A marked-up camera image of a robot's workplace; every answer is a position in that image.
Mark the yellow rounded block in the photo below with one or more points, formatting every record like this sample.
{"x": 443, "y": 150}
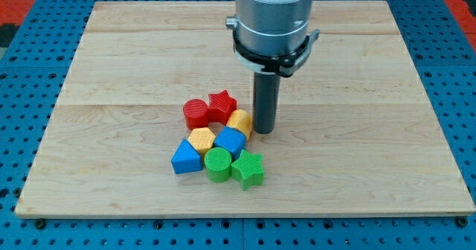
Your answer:
{"x": 241, "y": 120}

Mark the red cylinder block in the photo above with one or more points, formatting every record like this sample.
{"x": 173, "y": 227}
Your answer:
{"x": 195, "y": 114}

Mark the black tool mount bracket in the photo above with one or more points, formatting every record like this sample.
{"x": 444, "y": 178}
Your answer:
{"x": 277, "y": 62}

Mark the yellow hexagon block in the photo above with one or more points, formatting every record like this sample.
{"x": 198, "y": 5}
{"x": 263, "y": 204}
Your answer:
{"x": 202, "y": 140}

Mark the green star block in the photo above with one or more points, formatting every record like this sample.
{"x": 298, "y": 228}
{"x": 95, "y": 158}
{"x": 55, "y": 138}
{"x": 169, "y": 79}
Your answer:
{"x": 248, "y": 169}

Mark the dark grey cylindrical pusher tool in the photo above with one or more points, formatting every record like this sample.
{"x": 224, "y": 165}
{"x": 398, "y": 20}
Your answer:
{"x": 266, "y": 91}

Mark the red star block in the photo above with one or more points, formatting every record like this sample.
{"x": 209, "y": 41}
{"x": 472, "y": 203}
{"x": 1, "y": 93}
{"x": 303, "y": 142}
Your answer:
{"x": 220, "y": 107}

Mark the green cylinder block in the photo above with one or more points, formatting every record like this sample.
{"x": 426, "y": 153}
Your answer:
{"x": 218, "y": 164}

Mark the blue cube block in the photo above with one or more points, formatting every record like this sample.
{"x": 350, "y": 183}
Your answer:
{"x": 231, "y": 140}

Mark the blue triangle block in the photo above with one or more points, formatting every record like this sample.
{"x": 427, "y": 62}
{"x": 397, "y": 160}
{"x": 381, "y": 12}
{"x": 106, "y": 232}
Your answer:
{"x": 186, "y": 159}

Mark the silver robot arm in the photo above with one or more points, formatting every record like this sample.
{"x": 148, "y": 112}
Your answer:
{"x": 272, "y": 27}

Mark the light wooden board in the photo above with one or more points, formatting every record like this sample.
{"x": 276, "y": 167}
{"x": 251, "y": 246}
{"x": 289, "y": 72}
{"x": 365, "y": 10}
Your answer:
{"x": 355, "y": 134}

